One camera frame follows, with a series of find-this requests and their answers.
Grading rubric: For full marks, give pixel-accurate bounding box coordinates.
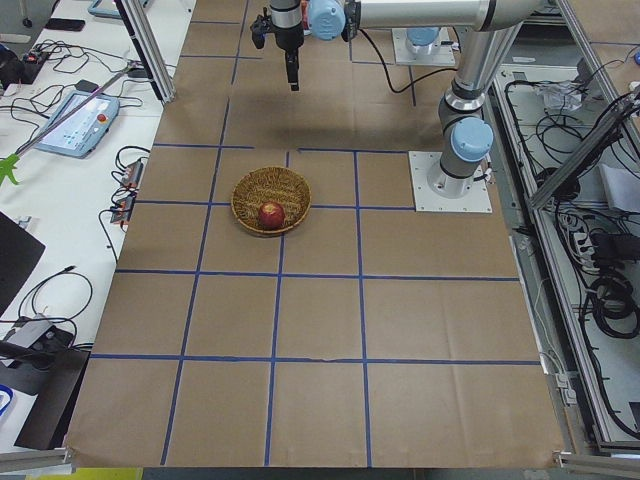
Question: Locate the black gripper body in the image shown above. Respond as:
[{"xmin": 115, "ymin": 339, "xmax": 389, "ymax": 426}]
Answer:
[{"xmin": 273, "ymin": 22, "xmax": 304, "ymax": 56}]

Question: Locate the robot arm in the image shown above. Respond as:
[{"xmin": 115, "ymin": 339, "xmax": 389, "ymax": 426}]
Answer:
[
  {"xmin": 250, "ymin": 0, "xmax": 540, "ymax": 180},
  {"xmin": 405, "ymin": 27, "xmax": 441, "ymax": 57}
]

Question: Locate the woven wicker basket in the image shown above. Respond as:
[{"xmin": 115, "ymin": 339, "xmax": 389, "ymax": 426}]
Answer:
[{"xmin": 231, "ymin": 166, "xmax": 311, "ymax": 236}]

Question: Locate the dark red basket apple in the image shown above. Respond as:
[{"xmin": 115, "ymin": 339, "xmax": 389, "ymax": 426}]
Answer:
[{"xmin": 257, "ymin": 201, "xmax": 285, "ymax": 230}]

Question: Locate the blue teach pendant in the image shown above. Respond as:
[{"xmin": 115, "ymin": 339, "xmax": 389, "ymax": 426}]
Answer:
[{"xmin": 35, "ymin": 90, "xmax": 120, "ymax": 158}]

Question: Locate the green-tipped grabber stick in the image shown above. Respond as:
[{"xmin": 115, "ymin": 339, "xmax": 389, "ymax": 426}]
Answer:
[{"xmin": 1, "ymin": 60, "xmax": 141, "ymax": 185}]

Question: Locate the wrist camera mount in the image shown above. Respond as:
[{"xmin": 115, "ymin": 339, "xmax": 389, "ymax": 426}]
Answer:
[{"xmin": 250, "ymin": 14, "xmax": 272, "ymax": 50}]

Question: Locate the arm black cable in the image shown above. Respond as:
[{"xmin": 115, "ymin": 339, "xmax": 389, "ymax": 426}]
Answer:
[{"xmin": 357, "ymin": 27, "xmax": 419, "ymax": 95}]

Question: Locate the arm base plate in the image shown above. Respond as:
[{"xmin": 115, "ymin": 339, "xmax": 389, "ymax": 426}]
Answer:
[
  {"xmin": 392, "ymin": 27, "xmax": 456, "ymax": 67},
  {"xmin": 408, "ymin": 151, "xmax": 493, "ymax": 214}
]

